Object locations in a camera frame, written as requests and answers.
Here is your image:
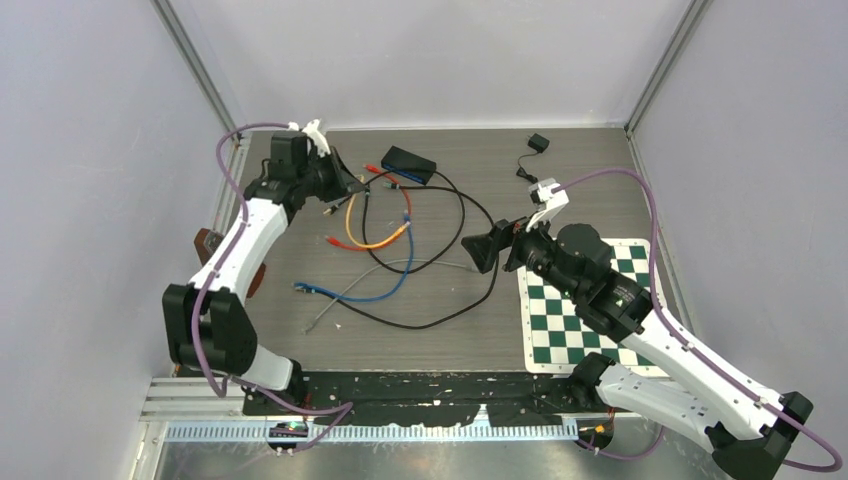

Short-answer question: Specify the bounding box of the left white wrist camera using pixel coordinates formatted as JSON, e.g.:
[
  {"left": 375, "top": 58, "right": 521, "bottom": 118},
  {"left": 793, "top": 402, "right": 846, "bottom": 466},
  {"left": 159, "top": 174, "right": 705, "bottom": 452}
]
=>
[{"left": 286, "top": 118, "right": 331, "bottom": 158}]

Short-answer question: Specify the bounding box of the long black ethernet cable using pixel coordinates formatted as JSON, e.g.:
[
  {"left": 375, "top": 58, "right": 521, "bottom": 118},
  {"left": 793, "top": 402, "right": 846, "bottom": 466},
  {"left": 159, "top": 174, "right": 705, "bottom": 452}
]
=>
[{"left": 332, "top": 185, "right": 501, "bottom": 331}]

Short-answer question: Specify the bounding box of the blue ethernet cable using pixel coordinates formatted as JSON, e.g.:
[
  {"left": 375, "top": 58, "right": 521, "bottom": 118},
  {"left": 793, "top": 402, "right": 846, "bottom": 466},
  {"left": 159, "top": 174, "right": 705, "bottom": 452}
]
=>
[{"left": 294, "top": 209, "right": 416, "bottom": 305}]

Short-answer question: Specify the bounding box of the red ethernet cable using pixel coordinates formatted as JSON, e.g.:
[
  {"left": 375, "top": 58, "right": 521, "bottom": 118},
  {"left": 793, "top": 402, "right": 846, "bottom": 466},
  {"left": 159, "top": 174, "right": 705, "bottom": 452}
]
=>
[{"left": 325, "top": 163, "right": 413, "bottom": 253}]

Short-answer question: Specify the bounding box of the black power adapter with cord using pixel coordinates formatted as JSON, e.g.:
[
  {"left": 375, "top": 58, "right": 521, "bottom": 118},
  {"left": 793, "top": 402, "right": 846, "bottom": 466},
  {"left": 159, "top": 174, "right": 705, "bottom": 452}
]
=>
[{"left": 515, "top": 133, "right": 550, "bottom": 184}]

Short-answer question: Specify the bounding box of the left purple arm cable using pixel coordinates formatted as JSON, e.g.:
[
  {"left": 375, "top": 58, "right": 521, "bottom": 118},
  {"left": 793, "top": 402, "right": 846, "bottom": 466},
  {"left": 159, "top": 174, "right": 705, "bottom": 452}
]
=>
[{"left": 190, "top": 121, "right": 354, "bottom": 454}]

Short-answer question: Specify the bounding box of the green white chessboard mat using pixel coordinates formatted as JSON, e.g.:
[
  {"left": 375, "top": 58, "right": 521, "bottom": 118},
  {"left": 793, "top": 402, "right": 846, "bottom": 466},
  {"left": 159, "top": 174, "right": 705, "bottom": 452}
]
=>
[{"left": 516, "top": 238, "right": 668, "bottom": 378}]

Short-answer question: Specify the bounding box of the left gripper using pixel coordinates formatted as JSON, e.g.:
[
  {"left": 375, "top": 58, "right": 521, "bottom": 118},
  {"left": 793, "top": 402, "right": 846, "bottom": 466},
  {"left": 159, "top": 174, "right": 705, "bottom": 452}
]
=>
[{"left": 299, "top": 147, "right": 365, "bottom": 204}]

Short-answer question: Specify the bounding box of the orange ethernet cable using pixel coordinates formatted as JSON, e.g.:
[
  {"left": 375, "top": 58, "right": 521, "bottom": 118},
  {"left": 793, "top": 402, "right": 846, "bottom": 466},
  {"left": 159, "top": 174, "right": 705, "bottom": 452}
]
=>
[{"left": 345, "top": 192, "right": 412, "bottom": 252}]

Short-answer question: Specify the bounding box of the grey ethernet cable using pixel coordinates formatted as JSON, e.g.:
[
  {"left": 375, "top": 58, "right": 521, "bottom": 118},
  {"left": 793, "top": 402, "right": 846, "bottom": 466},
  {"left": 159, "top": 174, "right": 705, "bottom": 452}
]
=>
[{"left": 303, "top": 258, "right": 473, "bottom": 335}]

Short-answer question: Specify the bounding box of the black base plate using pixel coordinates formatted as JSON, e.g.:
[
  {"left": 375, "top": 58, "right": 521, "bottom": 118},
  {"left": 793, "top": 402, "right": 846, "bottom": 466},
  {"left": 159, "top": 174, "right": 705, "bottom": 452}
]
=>
[{"left": 242, "top": 371, "right": 613, "bottom": 427}]

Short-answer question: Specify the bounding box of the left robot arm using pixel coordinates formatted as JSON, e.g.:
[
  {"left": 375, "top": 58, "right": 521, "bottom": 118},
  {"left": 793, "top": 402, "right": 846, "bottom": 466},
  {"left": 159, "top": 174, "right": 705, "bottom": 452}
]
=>
[{"left": 162, "top": 120, "right": 365, "bottom": 414}]

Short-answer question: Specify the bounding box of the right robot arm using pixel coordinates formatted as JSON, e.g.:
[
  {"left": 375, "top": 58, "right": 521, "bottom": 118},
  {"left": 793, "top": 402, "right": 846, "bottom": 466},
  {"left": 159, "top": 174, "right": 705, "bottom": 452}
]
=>
[{"left": 461, "top": 218, "right": 813, "bottom": 479}]

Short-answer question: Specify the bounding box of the brown object at left edge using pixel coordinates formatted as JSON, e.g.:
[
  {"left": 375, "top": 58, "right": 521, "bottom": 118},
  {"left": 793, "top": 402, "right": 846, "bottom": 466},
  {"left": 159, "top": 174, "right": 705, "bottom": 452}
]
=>
[{"left": 193, "top": 228, "right": 267, "bottom": 299}]

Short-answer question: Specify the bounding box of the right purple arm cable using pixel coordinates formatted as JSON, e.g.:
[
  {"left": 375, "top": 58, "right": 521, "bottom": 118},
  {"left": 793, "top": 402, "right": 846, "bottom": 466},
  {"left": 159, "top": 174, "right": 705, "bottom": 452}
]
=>
[{"left": 555, "top": 166, "right": 844, "bottom": 474}]

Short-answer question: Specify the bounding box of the black switch with blue ports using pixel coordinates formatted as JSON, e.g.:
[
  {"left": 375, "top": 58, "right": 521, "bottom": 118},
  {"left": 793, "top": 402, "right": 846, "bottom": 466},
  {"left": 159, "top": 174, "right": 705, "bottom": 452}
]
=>
[{"left": 380, "top": 146, "right": 437, "bottom": 185}]

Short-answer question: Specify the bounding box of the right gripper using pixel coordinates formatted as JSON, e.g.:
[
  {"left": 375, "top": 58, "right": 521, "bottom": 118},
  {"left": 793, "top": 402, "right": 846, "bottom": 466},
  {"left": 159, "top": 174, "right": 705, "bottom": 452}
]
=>
[{"left": 460, "top": 206, "right": 583, "bottom": 301}]

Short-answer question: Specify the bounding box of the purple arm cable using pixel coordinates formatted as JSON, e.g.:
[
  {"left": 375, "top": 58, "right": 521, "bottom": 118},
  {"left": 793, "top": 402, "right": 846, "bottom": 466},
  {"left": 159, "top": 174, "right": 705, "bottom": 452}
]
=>
[
  {"left": 555, "top": 166, "right": 844, "bottom": 474},
  {"left": 190, "top": 121, "right": 354, "bottom": 454}
]

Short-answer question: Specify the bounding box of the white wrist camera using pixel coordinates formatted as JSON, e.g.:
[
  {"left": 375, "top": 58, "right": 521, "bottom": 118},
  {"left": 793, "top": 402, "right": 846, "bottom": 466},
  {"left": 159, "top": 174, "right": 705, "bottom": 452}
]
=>
[
  {"left": 525, "top": 178, "right": 569, "bottom": 232},
  {"left": 286, "top": 118, "right": 331, "bottom": 158}
]

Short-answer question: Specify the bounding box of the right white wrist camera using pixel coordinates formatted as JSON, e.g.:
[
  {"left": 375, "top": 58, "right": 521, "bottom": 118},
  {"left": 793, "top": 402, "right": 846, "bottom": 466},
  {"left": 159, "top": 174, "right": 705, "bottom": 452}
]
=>
[{"left": 525, "top": 178, "right": 569, "bottom": 232}]

